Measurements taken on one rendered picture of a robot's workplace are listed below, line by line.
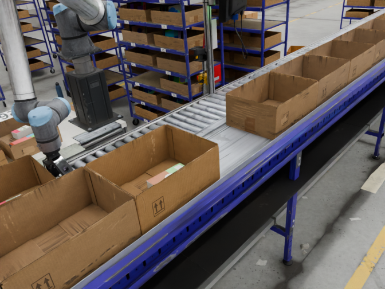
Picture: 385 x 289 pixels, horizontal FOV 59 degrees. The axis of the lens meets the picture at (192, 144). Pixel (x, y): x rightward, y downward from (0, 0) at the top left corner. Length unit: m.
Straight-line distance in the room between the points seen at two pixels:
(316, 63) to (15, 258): 1.88
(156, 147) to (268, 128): 0.53
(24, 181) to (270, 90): 1.36
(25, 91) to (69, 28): 0.62
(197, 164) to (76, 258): 0.49
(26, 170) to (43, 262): 0.85
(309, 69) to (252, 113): 0.79
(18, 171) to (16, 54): 0.52
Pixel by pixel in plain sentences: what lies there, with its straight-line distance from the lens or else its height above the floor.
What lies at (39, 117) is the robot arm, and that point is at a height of 1.16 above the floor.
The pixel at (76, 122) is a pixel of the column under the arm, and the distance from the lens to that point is 2.34.
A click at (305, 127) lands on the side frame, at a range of 1.69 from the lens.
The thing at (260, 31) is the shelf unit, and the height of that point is 0.94.
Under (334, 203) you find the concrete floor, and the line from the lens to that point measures 2.71.
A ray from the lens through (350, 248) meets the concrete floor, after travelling 2.41.
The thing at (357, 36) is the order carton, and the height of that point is 0.99.
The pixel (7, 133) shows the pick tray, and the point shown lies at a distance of 2.43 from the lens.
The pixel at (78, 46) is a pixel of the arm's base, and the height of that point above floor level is 1.25.
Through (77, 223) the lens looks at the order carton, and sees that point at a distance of 1.27.
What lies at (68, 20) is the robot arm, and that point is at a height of 1.39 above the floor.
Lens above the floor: 1.68
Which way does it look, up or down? 30 degrees down
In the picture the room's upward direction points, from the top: 5 degrees counter-clockwise
